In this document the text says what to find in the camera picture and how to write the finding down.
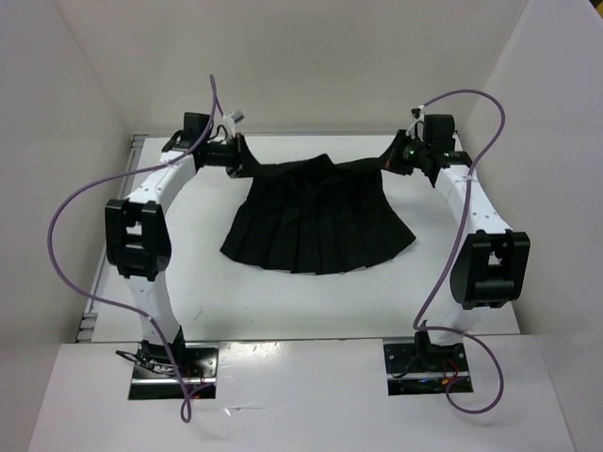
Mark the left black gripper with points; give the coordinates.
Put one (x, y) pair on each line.
(237, 145)

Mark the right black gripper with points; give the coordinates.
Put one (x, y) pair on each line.
(405, 169)

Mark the black skirt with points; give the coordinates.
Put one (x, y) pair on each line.
(315, 216)

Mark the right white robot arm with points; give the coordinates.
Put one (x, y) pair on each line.
(490, 257)

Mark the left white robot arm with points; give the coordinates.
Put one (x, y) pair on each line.
(137, 236)

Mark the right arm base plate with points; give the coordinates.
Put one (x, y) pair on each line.
(413, 374)

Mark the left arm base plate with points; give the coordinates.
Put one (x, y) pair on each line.
(154, 378)

